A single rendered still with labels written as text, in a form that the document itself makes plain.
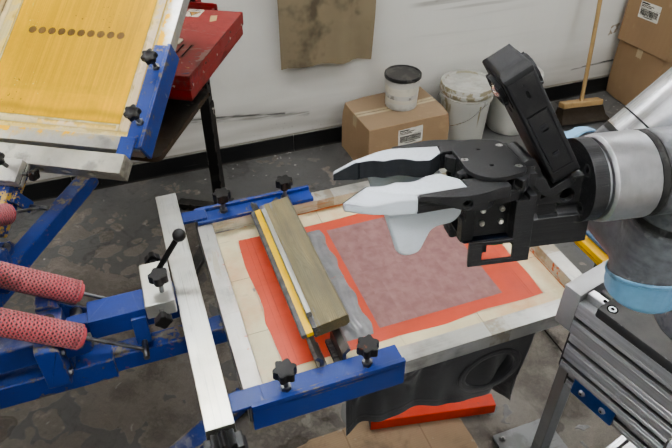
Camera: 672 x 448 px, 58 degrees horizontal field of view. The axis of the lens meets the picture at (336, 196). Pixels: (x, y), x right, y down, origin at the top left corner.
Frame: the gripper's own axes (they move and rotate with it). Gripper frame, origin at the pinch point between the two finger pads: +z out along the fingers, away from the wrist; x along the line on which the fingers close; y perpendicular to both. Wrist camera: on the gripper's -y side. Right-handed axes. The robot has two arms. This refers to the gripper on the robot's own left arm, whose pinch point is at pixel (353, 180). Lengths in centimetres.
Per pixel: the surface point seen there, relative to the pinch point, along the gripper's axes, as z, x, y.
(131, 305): 36, 60, 55
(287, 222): 2, 79, 51
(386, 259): -20, 75, 62
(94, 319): 42, 57, 55
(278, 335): 7, 56, 65
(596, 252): -71, 70, 64
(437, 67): -104, 299, 89
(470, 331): -31, 48, 63
